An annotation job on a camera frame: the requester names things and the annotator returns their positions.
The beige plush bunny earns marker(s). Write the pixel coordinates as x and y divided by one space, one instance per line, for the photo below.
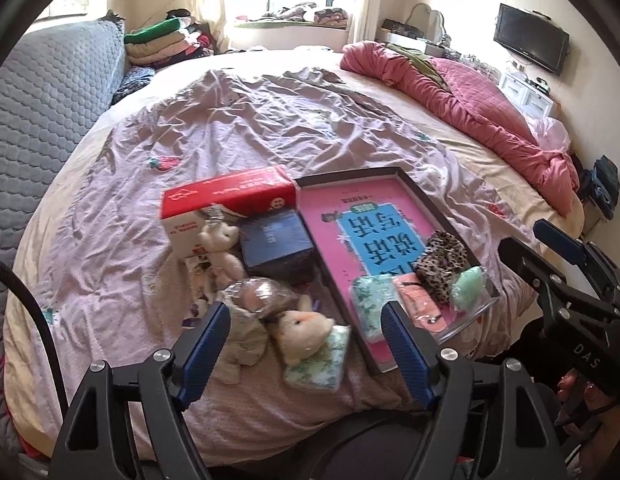
301 332

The floral fabric plush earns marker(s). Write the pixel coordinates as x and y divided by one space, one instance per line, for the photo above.
252 303

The stack of folded clothes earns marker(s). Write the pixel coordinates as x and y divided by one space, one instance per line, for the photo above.
179 37

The white drawer cabinet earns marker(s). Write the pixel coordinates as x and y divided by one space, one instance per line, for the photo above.
531 102

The black wall television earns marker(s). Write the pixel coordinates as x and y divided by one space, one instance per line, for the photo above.
533 37

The clothes pile on windowsill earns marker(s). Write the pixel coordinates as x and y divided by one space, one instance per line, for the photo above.
309 13

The cartoon printed snack bag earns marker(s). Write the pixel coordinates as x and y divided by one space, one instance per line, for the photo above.
201 285

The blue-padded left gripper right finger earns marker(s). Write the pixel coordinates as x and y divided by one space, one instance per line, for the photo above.
414 351

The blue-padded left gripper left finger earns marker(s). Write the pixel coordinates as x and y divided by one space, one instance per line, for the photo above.
196 352

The red and white tissue box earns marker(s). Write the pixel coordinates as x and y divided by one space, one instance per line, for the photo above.
241 195

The green Gardenia tissue pack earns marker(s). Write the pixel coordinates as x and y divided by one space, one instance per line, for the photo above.
324 370

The leopard print scrunchie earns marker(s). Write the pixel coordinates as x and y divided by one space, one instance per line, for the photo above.
443 259

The pink item in clear bag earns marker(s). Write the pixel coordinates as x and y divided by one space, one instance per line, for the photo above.
422 309

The black tray with pink book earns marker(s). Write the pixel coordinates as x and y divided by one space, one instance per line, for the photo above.
373 221

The white standing fan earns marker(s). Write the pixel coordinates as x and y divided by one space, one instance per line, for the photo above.
429 21

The pink rumpled quilt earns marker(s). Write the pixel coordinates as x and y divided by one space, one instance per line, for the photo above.
472 104

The mauve patterned bed sheet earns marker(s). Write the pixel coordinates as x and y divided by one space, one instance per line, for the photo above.
109 251

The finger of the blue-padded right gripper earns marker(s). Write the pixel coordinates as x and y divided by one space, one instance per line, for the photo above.
557 239
544 278

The cream teddy bear with crown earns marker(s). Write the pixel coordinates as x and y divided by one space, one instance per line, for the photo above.
218 238

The mint green plush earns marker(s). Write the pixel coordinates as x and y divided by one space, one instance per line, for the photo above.
467 289

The grey quilted headboard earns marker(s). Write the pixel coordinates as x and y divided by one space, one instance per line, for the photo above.
54 85

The dark blue small box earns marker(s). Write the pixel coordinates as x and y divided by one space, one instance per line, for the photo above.
277 246

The dark blue clothes heap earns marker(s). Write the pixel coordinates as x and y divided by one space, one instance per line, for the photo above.
605 186

